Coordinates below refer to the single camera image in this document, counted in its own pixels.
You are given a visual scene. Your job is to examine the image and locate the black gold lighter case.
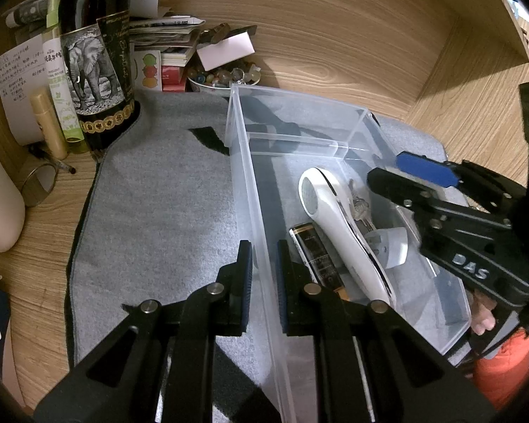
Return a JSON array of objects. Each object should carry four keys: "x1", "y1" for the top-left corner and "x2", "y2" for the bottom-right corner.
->
[{"x1": 288, "y1": 222, "x2": 349, "y2": 302}]

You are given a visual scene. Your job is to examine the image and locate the white handheld massager device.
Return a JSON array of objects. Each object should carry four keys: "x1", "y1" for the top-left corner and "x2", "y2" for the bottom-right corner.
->
[{"x1": 298, "y1": 167, "x2": 396, "y2": 307}]

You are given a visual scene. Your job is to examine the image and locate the clear plastic storage bin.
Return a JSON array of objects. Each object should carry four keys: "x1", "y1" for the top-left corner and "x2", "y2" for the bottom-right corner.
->
[{"x1": 226, "y1": 86, "x2": 470, "y2": 422}]

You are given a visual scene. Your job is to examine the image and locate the person's hand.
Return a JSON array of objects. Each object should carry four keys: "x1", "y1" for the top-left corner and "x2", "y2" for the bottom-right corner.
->
[{"x1": 469, "y1": 290, "x2": 497, "y2": 336}]

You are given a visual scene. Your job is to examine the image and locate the grey mat with black letters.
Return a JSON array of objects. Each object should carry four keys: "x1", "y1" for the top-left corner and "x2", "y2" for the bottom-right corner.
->
[{"x1": 63, "y1": 90, "x2": 473, "y2": 423}]

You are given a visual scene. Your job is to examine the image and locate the bowl of small trinkets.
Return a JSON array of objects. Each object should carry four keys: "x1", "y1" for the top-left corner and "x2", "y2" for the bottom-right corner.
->
[{"x1": 187, "y1": 63, "x2": 262, "y2": 97}]

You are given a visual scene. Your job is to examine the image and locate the round eyeglasses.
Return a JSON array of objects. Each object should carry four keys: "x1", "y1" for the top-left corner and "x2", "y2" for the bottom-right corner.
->
[{"x1": 20, "y1": 143, "x2": 77, "y2": 208}]

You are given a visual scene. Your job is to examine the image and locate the white card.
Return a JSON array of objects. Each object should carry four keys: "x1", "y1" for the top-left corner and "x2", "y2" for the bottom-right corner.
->
[{"x1": 196, "y1": 32, "x2": 255, "y2": 71}]

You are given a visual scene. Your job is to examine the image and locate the yellow lip balm stick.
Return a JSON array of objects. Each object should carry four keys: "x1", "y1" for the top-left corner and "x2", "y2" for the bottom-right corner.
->
[{"x1": 29, "y1": 87, "x2": 68, "y2": 160}]

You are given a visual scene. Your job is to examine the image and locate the stack of books and papers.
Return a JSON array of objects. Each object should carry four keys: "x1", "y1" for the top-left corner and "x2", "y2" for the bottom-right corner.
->
[{"x1": 3, "y1": 0, "x2": 208, "y2": 94}]

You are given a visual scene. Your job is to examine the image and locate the dark wine bottle elephant label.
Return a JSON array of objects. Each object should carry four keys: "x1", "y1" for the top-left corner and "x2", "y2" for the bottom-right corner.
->
[{"x1": 59, "y1": 0, "x2": 140, "y2": 158}]

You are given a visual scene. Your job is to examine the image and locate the green tube bottle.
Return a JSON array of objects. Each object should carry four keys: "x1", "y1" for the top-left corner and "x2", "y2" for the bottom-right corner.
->
[{"x1": 42, "y1": 0, "x2": 84, "y2": 147}]

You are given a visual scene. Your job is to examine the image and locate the white handwritten note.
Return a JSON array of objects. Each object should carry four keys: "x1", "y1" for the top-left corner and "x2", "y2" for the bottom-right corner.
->
[{"x1": 0, "y1": 35, "x2": 48, "y2": 146}]

